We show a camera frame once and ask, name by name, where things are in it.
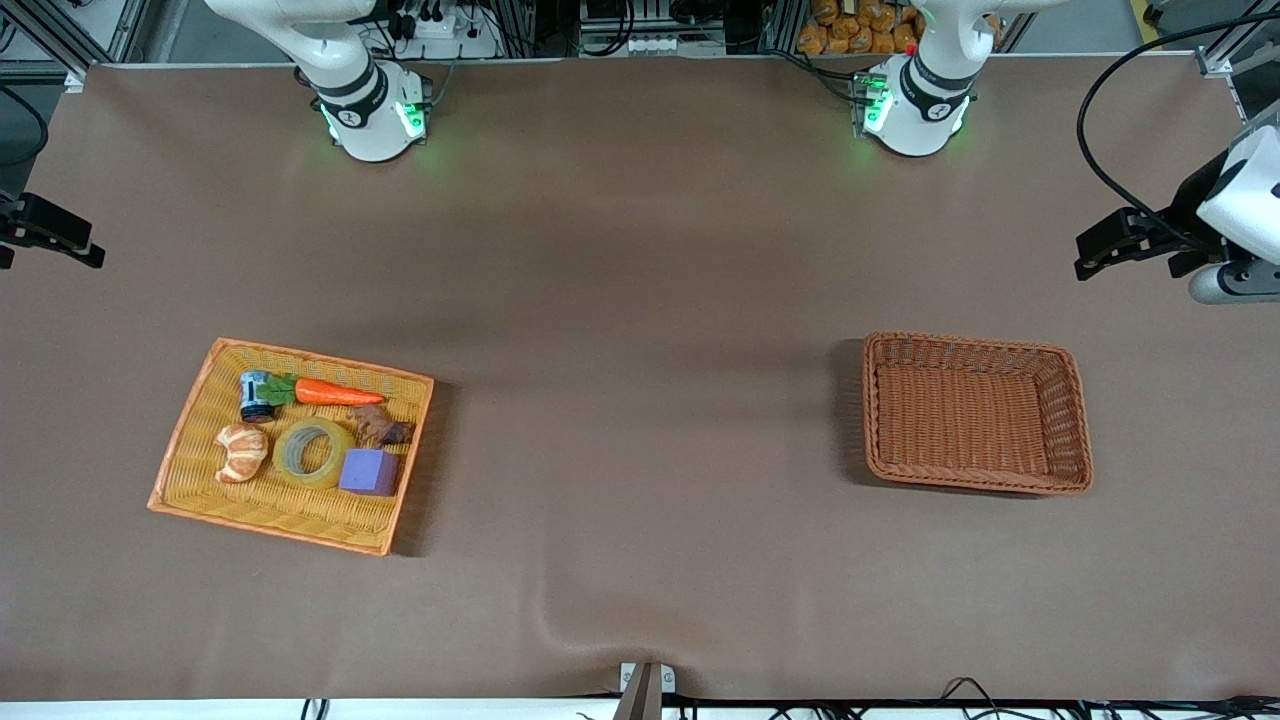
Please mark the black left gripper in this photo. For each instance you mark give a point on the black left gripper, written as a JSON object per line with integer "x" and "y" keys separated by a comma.
{"x": 1192, "y": 206}

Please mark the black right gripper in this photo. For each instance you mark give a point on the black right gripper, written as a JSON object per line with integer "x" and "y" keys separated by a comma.
{"x": 30, "y": 222}

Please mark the yellow clear tape roll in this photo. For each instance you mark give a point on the yellow clear tape roll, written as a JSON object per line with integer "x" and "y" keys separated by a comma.
{"x": 290, "y": 470}

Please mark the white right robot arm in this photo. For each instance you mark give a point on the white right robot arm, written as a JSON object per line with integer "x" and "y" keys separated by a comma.
{"x": 365, "y": 120}

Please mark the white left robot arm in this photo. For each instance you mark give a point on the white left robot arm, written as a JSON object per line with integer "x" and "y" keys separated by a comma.
{"x": 925, "y": 110}

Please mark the brown wicker basket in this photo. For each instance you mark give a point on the brown wicker basket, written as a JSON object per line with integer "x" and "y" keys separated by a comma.
{"x": 960, "y": 420}

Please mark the small blue white can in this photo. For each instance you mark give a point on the small blue white can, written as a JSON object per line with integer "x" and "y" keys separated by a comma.
{"x": 255, "y": 395}

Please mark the toy croissant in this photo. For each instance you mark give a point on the toy croissant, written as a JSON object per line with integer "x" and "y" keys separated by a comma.
{"x": 240, "y": 455}

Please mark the orange toy carrot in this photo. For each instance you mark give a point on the orange toy carrot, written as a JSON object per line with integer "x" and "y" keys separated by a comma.
{"x": 335, "y": 392}

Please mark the yellow wicker tray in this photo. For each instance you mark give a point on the yellow wicker tray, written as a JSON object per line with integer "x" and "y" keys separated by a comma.
{"x": 260, "y": 510}

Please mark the bag of orange snacks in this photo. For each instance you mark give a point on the bag of orange snacks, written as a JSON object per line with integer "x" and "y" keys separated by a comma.
{"x": 860, "y": 30}

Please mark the brown toy animal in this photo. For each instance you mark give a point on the brown toy animal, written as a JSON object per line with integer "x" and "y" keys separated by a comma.
{"x": 375, "y": 425}

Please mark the purple foam block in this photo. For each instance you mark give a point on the purple foam block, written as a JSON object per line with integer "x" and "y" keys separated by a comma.
{"x": 368, "y": 472}

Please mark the white power strip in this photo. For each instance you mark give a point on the white power strip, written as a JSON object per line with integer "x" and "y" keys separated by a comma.
{"x": 440, "y": 25}

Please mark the white connector strip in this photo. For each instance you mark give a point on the white connector strip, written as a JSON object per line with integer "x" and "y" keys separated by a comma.
{"x": 620, "y": 45}

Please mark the aluminium frame profile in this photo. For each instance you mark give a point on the aluminium frame profile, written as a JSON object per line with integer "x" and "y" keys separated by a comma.
{"x": 70, "y": 40}
{"x": 1225, "y": 62}

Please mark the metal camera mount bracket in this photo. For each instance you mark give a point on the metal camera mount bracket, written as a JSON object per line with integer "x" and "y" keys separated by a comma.
{"x": 645, "y": 690}

